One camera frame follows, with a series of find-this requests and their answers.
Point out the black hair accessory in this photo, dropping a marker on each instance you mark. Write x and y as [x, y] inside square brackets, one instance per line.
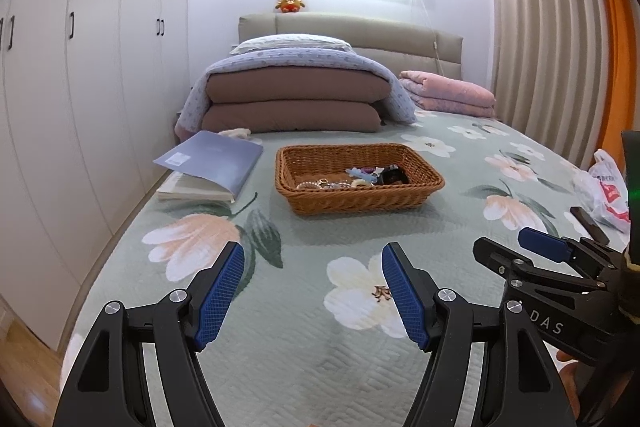
[392, 176]

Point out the pink folded quilt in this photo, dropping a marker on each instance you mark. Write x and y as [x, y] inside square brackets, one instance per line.
[445, 94]

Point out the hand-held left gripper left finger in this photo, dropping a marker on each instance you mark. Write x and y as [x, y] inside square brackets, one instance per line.
[220, 292]

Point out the blue folder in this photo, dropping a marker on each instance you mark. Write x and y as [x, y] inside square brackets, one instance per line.
[215, 159]

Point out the beige book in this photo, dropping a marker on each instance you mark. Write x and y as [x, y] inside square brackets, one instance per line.
[195, 192]

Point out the orange plush toy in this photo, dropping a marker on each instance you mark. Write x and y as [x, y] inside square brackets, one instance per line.
[290, 4]

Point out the green floral bedspread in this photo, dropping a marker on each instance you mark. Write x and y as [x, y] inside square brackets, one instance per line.
[320, 247]

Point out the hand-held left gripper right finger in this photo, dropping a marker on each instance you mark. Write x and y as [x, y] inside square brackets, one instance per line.
[407, 297]

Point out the cream fluffy scrunchie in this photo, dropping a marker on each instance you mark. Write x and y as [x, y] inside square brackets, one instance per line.
[235, 133]

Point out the light blue hair clip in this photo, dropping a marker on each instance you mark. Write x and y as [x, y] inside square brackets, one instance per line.
[361, 179]

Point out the orange curtain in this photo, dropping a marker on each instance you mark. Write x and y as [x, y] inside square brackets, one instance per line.
[620, 57]

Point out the white red plastic bag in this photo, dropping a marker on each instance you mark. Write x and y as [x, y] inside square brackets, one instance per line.
[607, 192]

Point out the beige curtain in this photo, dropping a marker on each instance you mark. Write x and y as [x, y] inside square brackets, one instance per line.
[540, 47]

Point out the beige padded headboard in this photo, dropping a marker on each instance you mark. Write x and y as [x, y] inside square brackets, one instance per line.
[390, 34]

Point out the blue floral blanket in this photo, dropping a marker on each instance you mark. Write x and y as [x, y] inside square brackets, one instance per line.
[300, 59]

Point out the white pillow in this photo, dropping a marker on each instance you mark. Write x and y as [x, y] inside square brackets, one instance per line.
[290, 43]

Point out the white wardrobe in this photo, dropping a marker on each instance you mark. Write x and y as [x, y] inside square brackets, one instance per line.
[75, 107]

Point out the person's right hand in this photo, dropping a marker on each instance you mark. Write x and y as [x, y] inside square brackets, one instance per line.
[572, 387]

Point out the brown pillow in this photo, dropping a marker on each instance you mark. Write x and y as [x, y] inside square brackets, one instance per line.
[290, 117]
[300, 87]

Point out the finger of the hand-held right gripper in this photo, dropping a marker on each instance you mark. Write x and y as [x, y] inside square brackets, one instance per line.
[500, 257]
[542, 241]

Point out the brown wicker basket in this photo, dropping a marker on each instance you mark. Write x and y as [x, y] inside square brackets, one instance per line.
[360, 202]

